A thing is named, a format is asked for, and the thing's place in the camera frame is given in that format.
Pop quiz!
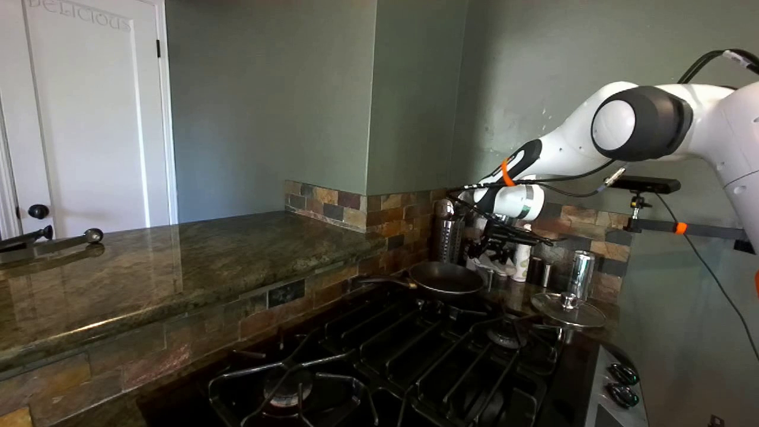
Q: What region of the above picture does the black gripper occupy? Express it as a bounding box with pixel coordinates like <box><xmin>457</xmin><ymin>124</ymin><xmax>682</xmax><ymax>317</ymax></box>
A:
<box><xmin>471</xmin><ymin>216</ymin><xmax>540</xmax><ymax>268</ymax></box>

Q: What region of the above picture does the black frying pan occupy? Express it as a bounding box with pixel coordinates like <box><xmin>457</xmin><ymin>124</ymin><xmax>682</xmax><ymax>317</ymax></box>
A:
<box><xmin>350</xmin><ymin>260</ymin><xmax>485</xmax><ymax>302</ymax></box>

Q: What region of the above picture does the black gas stove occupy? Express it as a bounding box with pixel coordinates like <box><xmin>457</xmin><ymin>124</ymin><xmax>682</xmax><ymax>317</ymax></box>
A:
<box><xmin>139</xmin><ymin>275</ymin><xmax>651</xmax><ymax>427</ymax></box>

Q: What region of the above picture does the black stove knob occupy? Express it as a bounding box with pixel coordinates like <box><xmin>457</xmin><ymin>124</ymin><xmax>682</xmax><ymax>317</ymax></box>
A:
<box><xmin>603</xmin><ymin>379</ymin><xmax>642</xmax><ymax>411</ymax></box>
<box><xmin>607</xmin><ymin>360</ymin><xmax>642</xmax><ymax>390</ymax></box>

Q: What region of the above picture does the tall white plastic bottle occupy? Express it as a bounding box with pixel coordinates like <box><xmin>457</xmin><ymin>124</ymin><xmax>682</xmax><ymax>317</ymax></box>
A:
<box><xmin>511</xmin><ymin>242</ymin><xmax>533</xmax><ymax>284</ymax></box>

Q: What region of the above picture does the dark glass bottle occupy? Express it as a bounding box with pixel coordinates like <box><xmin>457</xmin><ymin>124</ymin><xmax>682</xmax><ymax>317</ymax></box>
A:
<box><xmin>531</xmin><ymin>257</ymin><xmax>554</xmax><ymax>289</ymax></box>

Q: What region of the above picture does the stainless steel thermos bottle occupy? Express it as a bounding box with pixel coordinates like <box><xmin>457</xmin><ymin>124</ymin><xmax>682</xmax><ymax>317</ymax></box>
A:
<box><xmin>433</xmin><ymin>198</ymin><xmax>465</xmax><ymax>268</ymax></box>

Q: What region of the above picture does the shiny metal cup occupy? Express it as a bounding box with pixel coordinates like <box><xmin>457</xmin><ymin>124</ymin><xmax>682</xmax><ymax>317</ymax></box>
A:
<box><xmin>562</xmin><ymin>250</ymin><xmax>598</xmax><ymax>311</ymax></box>

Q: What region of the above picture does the round metal spoon rest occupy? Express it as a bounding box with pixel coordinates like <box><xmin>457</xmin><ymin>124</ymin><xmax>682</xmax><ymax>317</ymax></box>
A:
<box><xmin>528</xmin><ymin>289</ymin><xmax>608</xmax><ymax>332</ymax></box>

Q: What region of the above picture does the white panel door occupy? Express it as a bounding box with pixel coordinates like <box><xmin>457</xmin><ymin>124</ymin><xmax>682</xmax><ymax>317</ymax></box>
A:
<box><xmin>0</xmin><ymin>0</ymin><xmax>179</xmax><ymax>242</ymax></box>

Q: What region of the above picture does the black stereo camera bar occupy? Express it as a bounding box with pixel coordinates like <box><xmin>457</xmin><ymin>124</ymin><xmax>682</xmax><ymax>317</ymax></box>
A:
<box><xmin>608</xmin><ymin>173</ymin><xmax>682</xmax><ymax>198</ymax></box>

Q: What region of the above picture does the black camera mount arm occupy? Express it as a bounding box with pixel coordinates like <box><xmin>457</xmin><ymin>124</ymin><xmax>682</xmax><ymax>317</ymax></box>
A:
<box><xmin>624</xmin><ymin>192</ymin><xmax>759</xmax><ymax>257</ymax></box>

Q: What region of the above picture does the thin black camera cable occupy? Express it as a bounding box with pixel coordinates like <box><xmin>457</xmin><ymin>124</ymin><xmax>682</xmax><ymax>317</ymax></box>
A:
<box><xmin>655</xmin><ymin>192</ymin><xmax>759</xmax><ymax>360</ymax></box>

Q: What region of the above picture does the dark wall outlet plate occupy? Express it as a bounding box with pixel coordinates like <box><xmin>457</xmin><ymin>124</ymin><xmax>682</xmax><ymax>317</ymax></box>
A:
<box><xmin>266</xmin><ymin>277</ymin><xmax>307</xmax><ymax>311</ymax></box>

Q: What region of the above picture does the black handled tool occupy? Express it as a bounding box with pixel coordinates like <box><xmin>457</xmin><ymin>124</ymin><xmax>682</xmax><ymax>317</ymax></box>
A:
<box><xmin>0</xmin><ymin>224</ymin><xmax>57</xmax><ymax>255</ymax></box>

